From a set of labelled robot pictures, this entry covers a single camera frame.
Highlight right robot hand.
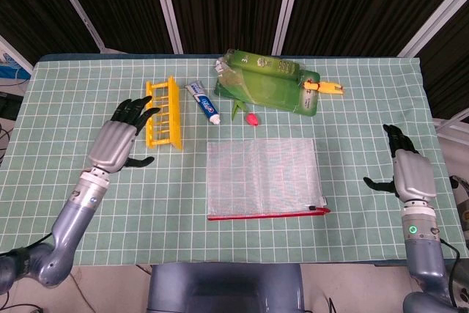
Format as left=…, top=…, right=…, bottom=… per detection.
left=363, top=124, right=438, bottom=203

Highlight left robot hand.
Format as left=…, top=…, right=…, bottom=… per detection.
left=87, top=95, right=161, bottom=175

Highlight white mesh zipper pouch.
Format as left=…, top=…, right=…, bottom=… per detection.
left=205, top=139, right=331, bottom=222

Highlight green checkered tablecloth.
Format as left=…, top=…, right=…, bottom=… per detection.
left=0, top=56, right=469, bottom=266

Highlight yellow plastic rack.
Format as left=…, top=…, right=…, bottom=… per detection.
left=144, top=76, right=183, bottom=151

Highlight white blue toothpaste tube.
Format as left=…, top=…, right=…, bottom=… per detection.
left=184, top=82, right=222, bottom=125

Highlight yellow rubber chicken toy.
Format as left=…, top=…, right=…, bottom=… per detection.
left=302, top=78, right=346, bottom=96

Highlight white blue board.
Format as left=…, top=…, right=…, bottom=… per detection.
left=0, top=35, right=34, bottom=81

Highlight pink artificial tulip flower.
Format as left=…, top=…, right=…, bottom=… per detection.
left=230, top=99, right=259, bottom=127

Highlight green blister package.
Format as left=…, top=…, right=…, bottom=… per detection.
left=213, top=48, right=321, bottom=117

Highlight grey blue robot torso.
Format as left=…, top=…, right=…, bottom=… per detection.
left=146, top=262, right=306, bottom=313

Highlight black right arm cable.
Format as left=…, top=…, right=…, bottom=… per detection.
left=438, top=237, right=463, bottom=309

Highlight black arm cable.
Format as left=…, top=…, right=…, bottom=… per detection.
left=438, top=237, right=463, bottom=309
left=20, top=232, right=56, bottom=255

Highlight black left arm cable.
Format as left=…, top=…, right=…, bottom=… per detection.
left=20, top=232, right=56, bottom=255

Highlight white partition post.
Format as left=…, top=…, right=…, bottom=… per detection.
left=43, top=0, right=108, bottom=54
left=397, top=0, right=469, bottom=59
left=148, top=0, right=184, bottom=55
left=270, top=0, right=306, bottom=56

